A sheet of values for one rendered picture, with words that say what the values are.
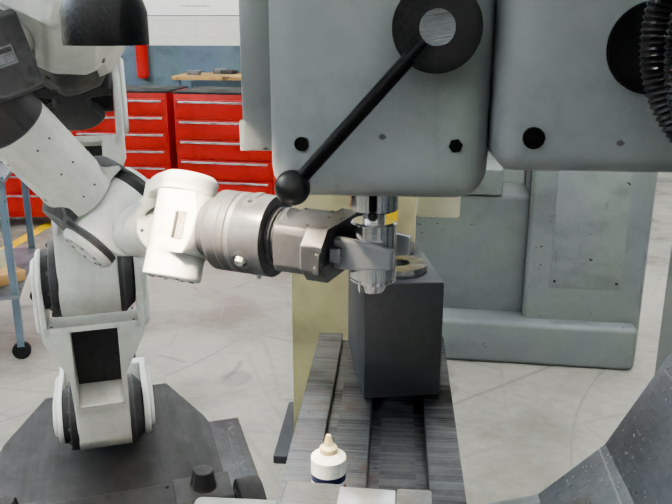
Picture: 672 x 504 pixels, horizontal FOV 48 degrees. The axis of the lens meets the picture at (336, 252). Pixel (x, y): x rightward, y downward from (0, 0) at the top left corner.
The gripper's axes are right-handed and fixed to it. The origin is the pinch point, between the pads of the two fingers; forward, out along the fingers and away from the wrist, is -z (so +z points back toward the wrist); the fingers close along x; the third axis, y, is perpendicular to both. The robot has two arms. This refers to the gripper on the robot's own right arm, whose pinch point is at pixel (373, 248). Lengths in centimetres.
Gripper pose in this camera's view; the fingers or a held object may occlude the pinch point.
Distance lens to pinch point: 77.5
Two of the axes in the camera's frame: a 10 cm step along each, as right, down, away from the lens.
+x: 3.9, -2.6, 8.8
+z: -9.2, -1.2, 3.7
